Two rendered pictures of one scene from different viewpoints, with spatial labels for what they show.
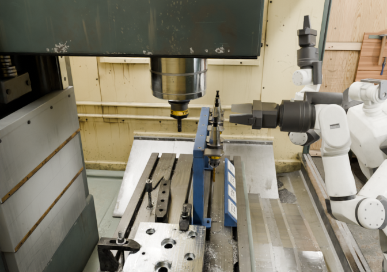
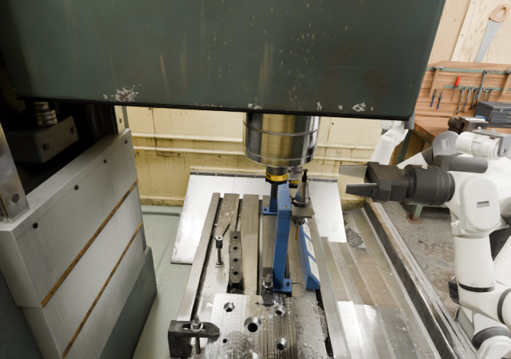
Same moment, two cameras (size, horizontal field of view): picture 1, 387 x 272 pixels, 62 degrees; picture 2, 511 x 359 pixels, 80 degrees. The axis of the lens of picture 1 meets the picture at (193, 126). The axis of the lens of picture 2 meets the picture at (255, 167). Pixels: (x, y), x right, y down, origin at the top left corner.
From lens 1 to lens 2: 0.32 m
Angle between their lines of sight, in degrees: 7
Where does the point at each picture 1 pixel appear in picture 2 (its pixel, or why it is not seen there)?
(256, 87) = (325, 123)
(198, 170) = (283, 233)
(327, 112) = (475, 186)
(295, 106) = (431, 176)
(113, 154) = (166, 189)
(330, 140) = (477, 221)
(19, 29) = (59, 65)
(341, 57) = not seen: hidden behind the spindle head
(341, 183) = (481, 272)
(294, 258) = (377, 319)
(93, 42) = (174, 89)
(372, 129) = not seen: hidden behind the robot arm
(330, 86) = not seen: hidden behind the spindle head
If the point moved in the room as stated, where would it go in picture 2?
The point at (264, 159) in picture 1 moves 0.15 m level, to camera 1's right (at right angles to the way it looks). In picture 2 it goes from (328, 198) to (353, 198)
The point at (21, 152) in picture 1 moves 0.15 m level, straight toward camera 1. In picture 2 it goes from (66, 230) to (77, 279)
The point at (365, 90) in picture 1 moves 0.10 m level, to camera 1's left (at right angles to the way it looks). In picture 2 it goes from (480, 144) to (448, 144)
